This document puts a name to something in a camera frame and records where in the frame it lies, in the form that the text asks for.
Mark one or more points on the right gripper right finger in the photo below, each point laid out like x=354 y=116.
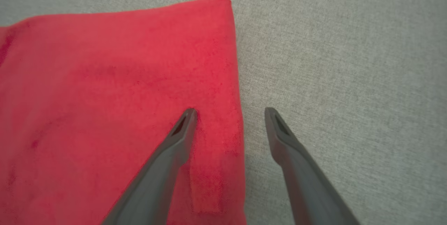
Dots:
x=307 y=183

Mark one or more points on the red basketball jersey white sleeves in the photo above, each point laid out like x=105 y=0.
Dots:
x=104 y=78

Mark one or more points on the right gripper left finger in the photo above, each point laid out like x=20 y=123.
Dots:
x=157 y=183

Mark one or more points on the grey fabric sofa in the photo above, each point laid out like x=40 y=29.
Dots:
x=349 y=60

